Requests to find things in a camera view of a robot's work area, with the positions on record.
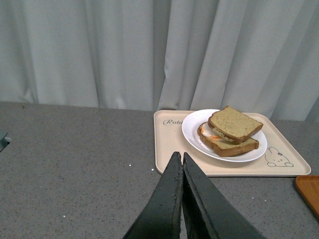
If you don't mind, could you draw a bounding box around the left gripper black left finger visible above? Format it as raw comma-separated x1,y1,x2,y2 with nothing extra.
124,152,183,239

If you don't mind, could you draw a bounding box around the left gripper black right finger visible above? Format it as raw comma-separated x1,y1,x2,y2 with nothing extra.
182,153,264,239

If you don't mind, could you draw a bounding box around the white round plate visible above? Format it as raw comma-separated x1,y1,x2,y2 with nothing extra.
182,109,268,162

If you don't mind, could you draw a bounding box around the bread slice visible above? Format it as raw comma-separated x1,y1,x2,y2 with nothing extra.
197,121,260,157
207,106,263,144

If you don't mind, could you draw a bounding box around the fried egg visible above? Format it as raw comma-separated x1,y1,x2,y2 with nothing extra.
197,122,233,143

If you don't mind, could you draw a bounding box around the pink rabbit tray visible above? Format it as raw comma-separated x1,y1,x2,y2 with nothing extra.
154,110,311,177

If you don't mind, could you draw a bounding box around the brown wooden tray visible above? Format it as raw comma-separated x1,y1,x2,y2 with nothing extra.
295,175,319,219

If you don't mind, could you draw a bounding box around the grey curtain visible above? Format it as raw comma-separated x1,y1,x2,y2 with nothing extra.
0,0,319,121

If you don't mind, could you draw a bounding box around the grey-green object at table edge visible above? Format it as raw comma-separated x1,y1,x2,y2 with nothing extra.
0,130,11,152

